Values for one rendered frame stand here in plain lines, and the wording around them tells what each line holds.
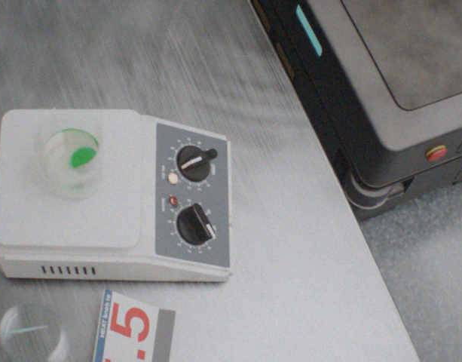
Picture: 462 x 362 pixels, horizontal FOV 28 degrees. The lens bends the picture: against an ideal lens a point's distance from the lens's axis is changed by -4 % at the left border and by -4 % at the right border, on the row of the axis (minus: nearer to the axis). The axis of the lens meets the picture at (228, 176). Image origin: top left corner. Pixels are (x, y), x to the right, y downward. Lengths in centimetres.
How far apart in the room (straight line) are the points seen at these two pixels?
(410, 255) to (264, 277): 87
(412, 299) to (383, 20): 51
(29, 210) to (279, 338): 24
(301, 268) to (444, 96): 61
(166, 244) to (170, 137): 10
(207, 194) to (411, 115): 61
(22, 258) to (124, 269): 9
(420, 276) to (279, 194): 84
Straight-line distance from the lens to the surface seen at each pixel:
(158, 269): 77
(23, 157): 77
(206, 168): 81
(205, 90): 89
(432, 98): 138
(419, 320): 164
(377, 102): 136
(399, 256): 167
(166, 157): 79
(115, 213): 74
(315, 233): 84
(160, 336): 80
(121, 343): 78
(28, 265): 78
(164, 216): 77
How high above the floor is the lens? 154
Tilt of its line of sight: 67 degrees down
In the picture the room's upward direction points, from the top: 11 degrees clockwise
